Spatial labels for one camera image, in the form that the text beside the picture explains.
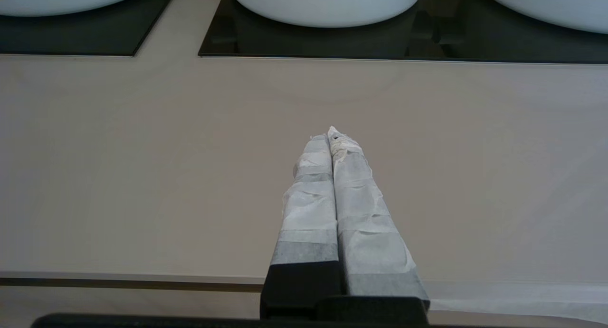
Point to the white round pot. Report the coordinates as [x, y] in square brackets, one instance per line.
[57, 0]
[560, 10]
[327, 10]

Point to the black glass cooktop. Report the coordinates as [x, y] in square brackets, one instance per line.
[95, 33]
[332, 43]

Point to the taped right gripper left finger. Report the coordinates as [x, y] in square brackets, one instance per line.
[308, 214]

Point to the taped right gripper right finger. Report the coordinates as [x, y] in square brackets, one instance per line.
[365, 223]

